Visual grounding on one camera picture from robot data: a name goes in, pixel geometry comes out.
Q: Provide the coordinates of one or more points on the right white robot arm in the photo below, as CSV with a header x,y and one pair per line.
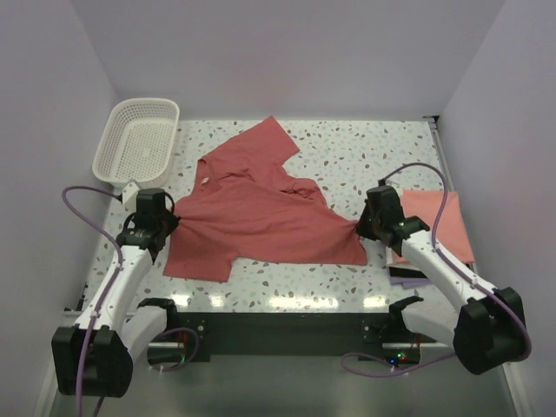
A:
x,y
487,327

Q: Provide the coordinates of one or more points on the red t shirt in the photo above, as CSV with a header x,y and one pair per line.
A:
x,y
245,205

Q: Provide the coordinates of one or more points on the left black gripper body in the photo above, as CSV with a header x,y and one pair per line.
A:
x,y
166,223

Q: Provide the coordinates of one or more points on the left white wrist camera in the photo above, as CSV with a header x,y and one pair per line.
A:
x,y
128,195

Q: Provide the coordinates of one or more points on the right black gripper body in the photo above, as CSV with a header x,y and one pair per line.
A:
x,y
367,223

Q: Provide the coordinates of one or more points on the white plastic basket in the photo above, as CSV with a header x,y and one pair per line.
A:
x,y
137,143

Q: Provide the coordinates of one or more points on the aluminium frame rail right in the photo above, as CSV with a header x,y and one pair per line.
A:
x,y
443,152

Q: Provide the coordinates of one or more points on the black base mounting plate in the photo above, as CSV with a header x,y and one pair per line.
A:
x,y
286,334

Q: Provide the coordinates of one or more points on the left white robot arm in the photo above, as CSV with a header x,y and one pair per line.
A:
x,y
96,355

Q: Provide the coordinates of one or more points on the folded salmon t shirt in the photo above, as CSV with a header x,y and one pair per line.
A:
x,y
451,231

